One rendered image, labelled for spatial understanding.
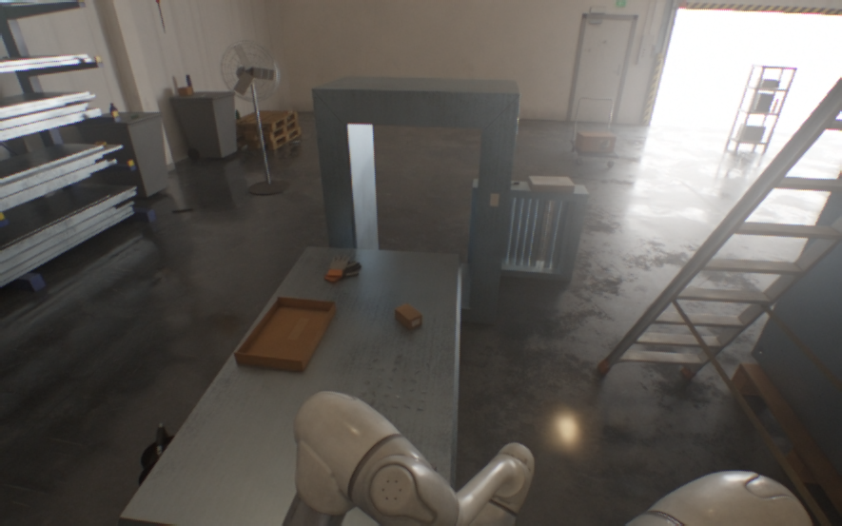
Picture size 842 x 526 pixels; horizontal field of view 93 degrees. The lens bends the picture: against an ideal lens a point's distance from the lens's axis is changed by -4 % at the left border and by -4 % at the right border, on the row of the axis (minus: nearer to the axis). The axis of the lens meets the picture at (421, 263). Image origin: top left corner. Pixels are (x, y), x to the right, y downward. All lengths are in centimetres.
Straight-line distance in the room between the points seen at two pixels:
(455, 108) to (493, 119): 22
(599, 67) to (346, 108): 838
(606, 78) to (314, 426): 1018
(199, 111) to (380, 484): 698
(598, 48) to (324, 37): 600
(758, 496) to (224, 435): 149
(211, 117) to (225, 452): 611
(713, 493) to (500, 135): 215
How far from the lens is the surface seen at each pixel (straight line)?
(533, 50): 1031
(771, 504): 69
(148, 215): 546
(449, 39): 1032
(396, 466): 68
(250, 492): 154
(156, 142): 620
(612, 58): 1057
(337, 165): 275
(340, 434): 76
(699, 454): 273
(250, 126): 798
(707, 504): 65
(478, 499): 100
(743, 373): 316
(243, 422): 173
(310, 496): 82
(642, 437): 267
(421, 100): 253
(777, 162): 180
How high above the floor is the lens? 189
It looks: 30 degrees down
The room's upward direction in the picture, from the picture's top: straight up
